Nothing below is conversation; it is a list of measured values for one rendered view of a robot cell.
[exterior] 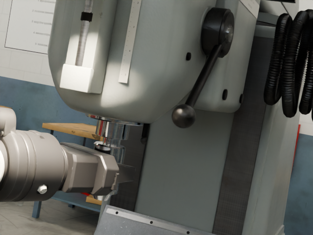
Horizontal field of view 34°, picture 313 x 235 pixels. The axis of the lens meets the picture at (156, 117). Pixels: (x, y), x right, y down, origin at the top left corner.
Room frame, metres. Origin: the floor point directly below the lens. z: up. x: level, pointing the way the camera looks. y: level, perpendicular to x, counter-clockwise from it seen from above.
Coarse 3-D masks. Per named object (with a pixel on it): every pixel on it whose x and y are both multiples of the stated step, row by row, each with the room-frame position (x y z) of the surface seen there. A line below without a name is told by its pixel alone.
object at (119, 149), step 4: (96, 144) 0.73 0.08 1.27; (100, 144) 0.73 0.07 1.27; (104, 144) 0.74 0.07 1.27; (96, 148) 0.73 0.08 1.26; (100, 148) 0.73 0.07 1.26; (104, 148) 0.73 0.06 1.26; (108, 148) 0.72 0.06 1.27; (112, 148) 0.73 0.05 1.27; (116, 148) 0.73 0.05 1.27; (120, 148) 0.73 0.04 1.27; (124, 148) 0.74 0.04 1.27; (108, 152) 0.72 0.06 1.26; (112, 152) 0.73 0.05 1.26; (116, 152) 0.73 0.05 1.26; (120, 152) 0.73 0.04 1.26; (124, 152) 0.74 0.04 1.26
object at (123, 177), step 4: (120, 164) 0.73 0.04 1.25; (120, 168) 0.72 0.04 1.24; (124, 168) 0.73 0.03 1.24; (128, 168) 0.74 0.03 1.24; (132, 168) 0.74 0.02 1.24; (120, 172) 0.73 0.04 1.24; (124, 172) 0.73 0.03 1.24; (128, 172) 0.74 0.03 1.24; (132, 172) 0.74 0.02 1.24; (120, 176) 0.73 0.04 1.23; (124, 176) 0.73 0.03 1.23; (128, 176) 0.74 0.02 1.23; (132, 176) 0.74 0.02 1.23; (120, 180) 0.73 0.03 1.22; (124, 180) 0.73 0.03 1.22; (128, 180) 0.74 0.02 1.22; (132, 180) 0.75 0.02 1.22
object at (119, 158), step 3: (108, 153) 0.72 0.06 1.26; (114, 156) 0.73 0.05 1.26; (117, 156) 0.73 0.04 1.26; (120, 156) 0.73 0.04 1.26; (123, 156) 0.74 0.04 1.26; (117, 159) 0.73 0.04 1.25; (120, 159) 0.73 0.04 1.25; (123, 159) 0.74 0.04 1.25; (117, 162) 0.73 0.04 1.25; (120, 162) 0.74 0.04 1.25; (117, 183) 0.74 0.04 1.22; (117, 186) 0.74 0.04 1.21; (117, 189) 0.74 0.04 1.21; (111, 192) 0.73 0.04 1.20; (114, 192) 0.74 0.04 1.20; (117, 192) 0.74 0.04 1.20
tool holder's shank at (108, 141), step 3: (105, 138) 0.74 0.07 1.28; (108, 138) 0.74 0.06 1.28; (111, 138) 0.73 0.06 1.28; (102, 141) 0.75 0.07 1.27; (105, 141) 0.74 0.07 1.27; (108, 141) 0.74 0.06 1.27; (111, 141) 0.74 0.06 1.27; (114, 141) 0.74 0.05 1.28; (117, 141) 0.74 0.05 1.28; (108, 144) 0.74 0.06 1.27; (111, 144) 0.74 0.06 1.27; (114, 144) 0.74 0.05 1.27; (117, 144) 0.74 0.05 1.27
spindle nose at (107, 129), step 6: (96, 126) 0.74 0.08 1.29; (102, 126) 0.73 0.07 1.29; (108, 126) 0.72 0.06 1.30; (114, 126) 0.72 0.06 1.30; (120, 126) 0.73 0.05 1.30; (126, 126) 0.73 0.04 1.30; (96, 132) 0.74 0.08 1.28; (102, 132) 0.73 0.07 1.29; (108, 132) 0.72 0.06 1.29; (114, 132) 0.72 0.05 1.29; (120, 132) 0.73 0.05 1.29; (126, 132) 0.74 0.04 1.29; (114, 138) 0.73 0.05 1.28; (120, 138) 0.73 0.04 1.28; (126, 138) 0.74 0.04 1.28
